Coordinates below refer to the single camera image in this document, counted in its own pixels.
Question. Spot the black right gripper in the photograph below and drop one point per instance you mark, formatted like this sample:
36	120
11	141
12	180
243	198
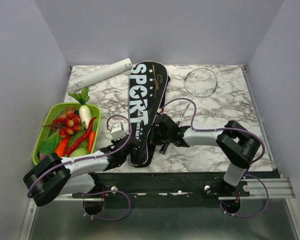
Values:
153	140

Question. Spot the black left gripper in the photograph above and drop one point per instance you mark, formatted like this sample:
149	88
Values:
116	142

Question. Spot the black sport racket bag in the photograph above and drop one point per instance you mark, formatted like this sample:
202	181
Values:
147	85

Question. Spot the black-handled badminton racket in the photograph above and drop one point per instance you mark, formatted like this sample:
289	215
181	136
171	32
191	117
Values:
199	85

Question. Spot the white shuttlecock tube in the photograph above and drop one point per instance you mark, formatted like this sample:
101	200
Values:
101	74

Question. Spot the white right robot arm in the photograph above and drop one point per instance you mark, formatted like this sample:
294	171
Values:
237	143

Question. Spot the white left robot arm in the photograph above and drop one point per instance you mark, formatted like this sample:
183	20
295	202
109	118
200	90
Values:
56	175

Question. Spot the small orange carrot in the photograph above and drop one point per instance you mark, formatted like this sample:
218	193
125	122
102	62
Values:
91	140

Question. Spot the red chili pepper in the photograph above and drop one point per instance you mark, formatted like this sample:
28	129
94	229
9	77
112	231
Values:
81	138

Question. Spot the green cabbage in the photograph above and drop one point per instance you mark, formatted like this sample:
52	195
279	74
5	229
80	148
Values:
79	152

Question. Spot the white radish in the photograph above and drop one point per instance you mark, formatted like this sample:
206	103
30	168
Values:
85	115

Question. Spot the red cherry tomato bunch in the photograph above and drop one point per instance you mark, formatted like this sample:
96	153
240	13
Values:
67	124

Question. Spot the green leafy vegetable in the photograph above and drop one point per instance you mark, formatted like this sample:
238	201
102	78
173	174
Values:
50	144

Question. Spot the purple onion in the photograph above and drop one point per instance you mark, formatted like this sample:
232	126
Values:
41	156

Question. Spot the green vegetable tray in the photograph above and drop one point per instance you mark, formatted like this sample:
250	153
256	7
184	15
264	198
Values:
46	132

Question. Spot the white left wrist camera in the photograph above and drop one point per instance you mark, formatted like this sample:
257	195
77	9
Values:
117	131

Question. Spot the aluminium frame rail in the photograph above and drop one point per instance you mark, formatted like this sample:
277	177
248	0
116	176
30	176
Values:
250	187

